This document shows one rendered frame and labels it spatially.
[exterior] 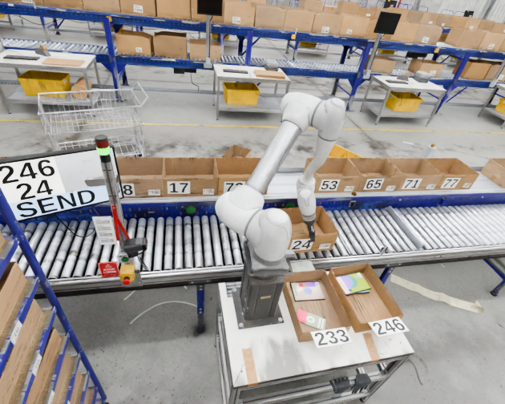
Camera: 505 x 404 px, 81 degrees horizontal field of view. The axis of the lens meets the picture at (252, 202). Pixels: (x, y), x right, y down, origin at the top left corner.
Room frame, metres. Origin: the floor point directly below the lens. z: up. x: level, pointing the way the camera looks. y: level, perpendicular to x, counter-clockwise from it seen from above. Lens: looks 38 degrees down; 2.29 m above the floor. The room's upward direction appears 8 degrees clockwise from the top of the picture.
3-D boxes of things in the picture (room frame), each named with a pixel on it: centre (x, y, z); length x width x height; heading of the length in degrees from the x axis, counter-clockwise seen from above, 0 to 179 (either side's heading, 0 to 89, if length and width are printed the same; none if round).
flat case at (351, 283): (1.22, -0.70, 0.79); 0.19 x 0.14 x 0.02; 113
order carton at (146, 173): (1.76, 0.88, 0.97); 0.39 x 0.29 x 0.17; 106
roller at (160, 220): (1.37, 0.59, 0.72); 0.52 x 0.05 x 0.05; 16
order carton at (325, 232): (1.61, -0.39, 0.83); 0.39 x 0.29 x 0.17; 108
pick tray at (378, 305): (1.13, -0.74, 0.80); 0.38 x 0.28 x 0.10; 19
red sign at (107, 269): (1.02, 0.72, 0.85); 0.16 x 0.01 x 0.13; 106
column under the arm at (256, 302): (0.99, -0.11, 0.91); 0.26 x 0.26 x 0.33; 17
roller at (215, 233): (1.48, 0.22, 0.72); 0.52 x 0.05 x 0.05; 16
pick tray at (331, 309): (1.03, -0.43, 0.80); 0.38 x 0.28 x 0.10; 16
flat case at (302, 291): (1.13, -0.41, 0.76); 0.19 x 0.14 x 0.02; 103
